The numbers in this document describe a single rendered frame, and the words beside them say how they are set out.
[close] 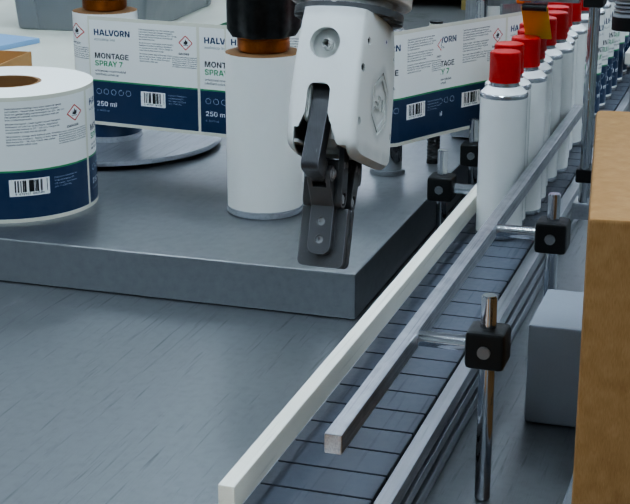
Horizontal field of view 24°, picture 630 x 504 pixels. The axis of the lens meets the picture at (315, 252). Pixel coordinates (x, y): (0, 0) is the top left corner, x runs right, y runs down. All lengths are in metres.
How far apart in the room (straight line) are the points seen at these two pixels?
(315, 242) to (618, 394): 0.24
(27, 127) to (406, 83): 0.49
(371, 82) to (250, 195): 0.72
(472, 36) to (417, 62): 0.11
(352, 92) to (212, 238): 0.68
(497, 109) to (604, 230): 0.75
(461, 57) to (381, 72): 0.96
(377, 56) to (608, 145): 0.17
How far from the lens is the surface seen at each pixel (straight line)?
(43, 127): 1.68
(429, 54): 1.89
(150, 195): 1.79
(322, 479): 1.05
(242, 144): 1.66
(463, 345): 1.09
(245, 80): 1.64
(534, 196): 1.70
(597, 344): 0.85
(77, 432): 1.26
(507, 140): 1.58
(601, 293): 0.84
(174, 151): 1.96
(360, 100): 0.95
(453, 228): 1.54
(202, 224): 1.66
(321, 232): 0.97
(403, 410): 1.16
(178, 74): 1.93
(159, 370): 1.38
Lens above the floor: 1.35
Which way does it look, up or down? 17 degrees down
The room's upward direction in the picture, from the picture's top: straight up
